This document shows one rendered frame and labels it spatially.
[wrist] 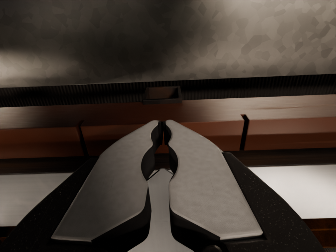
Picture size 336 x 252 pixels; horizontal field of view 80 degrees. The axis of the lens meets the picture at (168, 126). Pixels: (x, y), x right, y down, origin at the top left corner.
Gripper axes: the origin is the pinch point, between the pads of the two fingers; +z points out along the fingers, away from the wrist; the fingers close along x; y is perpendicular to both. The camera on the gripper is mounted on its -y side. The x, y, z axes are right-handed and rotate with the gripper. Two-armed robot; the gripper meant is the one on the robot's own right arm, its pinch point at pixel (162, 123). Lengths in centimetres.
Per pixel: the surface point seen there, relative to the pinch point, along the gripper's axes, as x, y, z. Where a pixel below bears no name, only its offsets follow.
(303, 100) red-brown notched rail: 16.9, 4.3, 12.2
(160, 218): -1.4, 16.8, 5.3
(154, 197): -1.9, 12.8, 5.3
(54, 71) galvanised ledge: -18.5, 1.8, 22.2
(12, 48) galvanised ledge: -23.9, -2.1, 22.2
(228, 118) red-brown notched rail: 6.6, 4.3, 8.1
